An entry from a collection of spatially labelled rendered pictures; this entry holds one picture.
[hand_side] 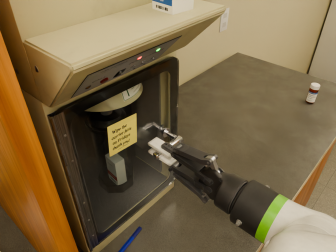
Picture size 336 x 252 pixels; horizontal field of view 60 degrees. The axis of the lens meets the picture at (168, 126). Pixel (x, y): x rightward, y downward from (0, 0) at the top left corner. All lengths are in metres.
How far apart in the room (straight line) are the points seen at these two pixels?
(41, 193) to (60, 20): 0.25
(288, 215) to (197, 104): 0.86
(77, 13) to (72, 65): 0.14
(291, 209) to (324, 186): 1.92
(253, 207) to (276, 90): 1.01
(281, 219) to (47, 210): 0.37
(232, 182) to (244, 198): 0.04
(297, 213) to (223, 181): 0.13
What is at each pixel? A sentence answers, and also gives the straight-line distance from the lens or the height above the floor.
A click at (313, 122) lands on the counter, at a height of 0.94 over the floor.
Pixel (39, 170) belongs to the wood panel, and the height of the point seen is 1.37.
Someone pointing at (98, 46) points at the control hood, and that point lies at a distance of 0.39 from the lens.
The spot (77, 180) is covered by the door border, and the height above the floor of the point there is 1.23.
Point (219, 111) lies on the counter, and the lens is 1.27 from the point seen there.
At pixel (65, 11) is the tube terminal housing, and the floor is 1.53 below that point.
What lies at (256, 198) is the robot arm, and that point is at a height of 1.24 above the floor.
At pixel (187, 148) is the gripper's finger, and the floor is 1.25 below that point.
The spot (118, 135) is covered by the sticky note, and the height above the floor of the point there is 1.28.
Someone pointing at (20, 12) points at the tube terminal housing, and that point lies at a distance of 0.44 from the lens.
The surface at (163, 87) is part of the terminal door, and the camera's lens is 0.65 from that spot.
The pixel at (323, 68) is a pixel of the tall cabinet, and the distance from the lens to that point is 3.62.
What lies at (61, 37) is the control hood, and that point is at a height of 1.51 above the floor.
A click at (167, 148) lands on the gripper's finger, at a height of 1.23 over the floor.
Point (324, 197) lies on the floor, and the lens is 2.39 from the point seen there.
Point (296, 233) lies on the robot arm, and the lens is 0.43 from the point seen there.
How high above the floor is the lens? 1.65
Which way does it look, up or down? 38 degrees down
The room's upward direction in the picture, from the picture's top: straight up
